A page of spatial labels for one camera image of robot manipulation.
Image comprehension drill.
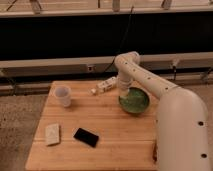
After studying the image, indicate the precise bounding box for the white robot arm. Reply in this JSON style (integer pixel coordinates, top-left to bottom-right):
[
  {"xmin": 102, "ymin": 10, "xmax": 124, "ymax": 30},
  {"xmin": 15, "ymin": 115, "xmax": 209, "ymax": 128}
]
[{"xmin": 115, "ymin": 51, "xmax": 212, "ymax": 171}]

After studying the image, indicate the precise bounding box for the small white bottle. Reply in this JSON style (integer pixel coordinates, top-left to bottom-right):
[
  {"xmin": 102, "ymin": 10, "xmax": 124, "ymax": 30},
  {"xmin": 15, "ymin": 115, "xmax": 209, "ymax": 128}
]
[{"xmin": 91, "ymin": 76, "xmax": 117, "ymax": 95}]

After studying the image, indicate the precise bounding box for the black smartphone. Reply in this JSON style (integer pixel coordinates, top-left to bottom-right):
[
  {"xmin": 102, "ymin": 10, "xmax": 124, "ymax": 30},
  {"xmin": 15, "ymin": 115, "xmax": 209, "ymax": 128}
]
[{"xmin": 74, "ymin": 128, "xmax": 99, "ymax": 147}]

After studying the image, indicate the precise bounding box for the black hanging cable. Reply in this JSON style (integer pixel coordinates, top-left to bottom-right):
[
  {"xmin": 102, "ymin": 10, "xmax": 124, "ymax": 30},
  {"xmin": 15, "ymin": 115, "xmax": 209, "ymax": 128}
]
[{"xmin": 101, "ymin": 5, "xmax": 135, "ymax": 74}]

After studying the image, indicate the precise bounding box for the green ceramic bowl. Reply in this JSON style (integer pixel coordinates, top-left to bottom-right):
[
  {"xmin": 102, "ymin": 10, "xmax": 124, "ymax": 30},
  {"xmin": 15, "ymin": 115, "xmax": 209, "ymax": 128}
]
[{"xmin": 119, "ymin": 87, "xmax": 150, "ymax": 115}]

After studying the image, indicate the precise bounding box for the translucent plastic cup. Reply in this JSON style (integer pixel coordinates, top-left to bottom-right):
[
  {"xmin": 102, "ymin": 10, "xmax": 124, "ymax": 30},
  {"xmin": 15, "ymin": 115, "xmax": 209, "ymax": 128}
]
[{"xmin": 54, "ymin": 86, "xmax": 71, "ymax": 107}]

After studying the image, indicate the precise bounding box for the wooden cutting board table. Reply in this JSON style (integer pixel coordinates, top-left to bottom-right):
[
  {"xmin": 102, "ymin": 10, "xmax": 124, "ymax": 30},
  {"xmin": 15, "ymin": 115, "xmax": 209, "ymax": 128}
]
[{"xmin": 26, "ymin": 81, "xmax": 158, "ymax": 171}]

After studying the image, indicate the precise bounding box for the white rectangular sponge block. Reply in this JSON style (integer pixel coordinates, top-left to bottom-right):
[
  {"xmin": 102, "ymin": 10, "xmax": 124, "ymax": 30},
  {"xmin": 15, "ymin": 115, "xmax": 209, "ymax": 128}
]
[{"xmin": 45, "ymin": 124, "xmax": 60, "ymax": 146}]

